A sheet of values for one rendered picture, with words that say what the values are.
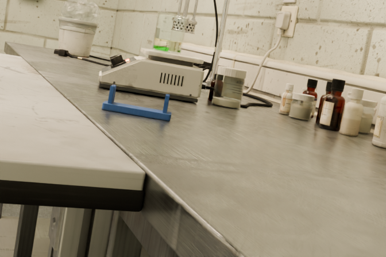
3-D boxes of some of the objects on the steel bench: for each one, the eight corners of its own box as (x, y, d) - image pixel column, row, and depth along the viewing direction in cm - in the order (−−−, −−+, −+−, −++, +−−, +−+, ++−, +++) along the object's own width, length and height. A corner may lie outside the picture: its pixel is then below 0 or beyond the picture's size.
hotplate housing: (97, 88, 115) (103, 46, 114) (97, 82, 128) (103, 45, 127) (209, 106, 119) (217, 66, 118) (199, 98, 132) (205, 62, 131)
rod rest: (101, 109, 86) (105, 85, 86) (104, 106, 90) (108, 83, 89) (169, 121, 87) (174, 97, 86) (170, 118, 90) (174, 94, 90)
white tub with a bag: (87, 55, 225) (96, -1, 223) (97, 59, 213) (107, -1, 210) (49, 50, 219) (58, -9, 217) (58, 53, 206) (67, -9, 204)
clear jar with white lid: (232, 109, 120) (240, 70, 119) (206, 104, 123) (213, 65, 122) (244, 109, 125) (251, 71, 124) (218, 103, 128) (225, 66, 127)
